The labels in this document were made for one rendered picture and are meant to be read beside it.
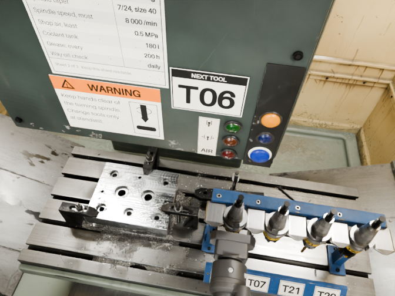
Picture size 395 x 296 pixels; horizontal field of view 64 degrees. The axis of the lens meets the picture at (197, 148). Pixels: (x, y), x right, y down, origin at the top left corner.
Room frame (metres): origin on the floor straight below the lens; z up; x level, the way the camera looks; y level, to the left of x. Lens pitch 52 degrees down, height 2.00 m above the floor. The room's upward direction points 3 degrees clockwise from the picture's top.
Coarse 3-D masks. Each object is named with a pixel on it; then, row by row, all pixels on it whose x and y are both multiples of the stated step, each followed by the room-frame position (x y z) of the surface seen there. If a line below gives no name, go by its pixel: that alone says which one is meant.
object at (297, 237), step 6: (288, 216) 0.39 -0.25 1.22; (294, 216) 0.39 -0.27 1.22; (300, 216) 0.39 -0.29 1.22; (294, 222) 0.37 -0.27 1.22; (300, 222) 0.37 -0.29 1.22; (306, 222) 0.37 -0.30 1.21; (294, 228) 0.35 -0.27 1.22; (300, 228) 0.35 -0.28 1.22; (288, 234) 0.34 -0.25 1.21; (294, 234) 0.34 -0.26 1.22; (300, 234) 0.34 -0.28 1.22; (306, 234) 0.34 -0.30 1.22; (300, 240) 0.32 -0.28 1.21
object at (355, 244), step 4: (352, 228) 0.36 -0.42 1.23; (356, 228) 0.36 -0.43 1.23; (352, 232) 0.35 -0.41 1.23; (352, 236) 0.34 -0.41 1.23; (352, 240) 0.33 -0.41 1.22; (356, 240) 0.32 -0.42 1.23; (372, 240) 0.33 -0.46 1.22; (352, 244) 0.32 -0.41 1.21; (356, 244) 0.31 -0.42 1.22; (360, 244) 0.31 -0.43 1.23; (364, 244) 0.31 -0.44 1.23; (368, 244) 0.32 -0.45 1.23; (372, 244) 0.32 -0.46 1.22; (356, 248) 0.31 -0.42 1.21; (360, 248) 0.31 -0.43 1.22; (364, 248) 0.31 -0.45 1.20; (368, 248) 0.31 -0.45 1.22
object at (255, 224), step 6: (246, 210) 0.40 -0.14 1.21; (252, 210) 0.40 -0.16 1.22; (258, 210) 0.40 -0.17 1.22; (264, 210) 0.40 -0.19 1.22; (252, 216) 0.38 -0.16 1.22; (258, 216) 0.38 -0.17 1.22; (264, 216) 0.38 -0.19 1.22; (246, 222) 0.36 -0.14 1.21; (252, 222) 0.37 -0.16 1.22; (258, 222) 0.37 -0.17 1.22; (264, 222) 0.37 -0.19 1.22; (246, 228) 0.35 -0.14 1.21; (252, 228) 0.35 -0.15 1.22; (258, 228) 0.35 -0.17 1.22; (264, 228) 0.35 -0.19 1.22
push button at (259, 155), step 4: (252, 152) 0.29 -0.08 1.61; (256, 152) 0.29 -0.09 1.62; (260, 152) 0.29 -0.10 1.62; (264, 152) 0.29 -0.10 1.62; (252, 156) 0.29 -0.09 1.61; (256, 156) 0.29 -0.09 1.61; (260, 156) 0.29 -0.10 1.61; (264, 156) 0.29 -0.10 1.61; (268, 156) 0.29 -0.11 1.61; (256, 160) 0.29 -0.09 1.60; (260, 160) 0.29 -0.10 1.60; (264, 160) 0.29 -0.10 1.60
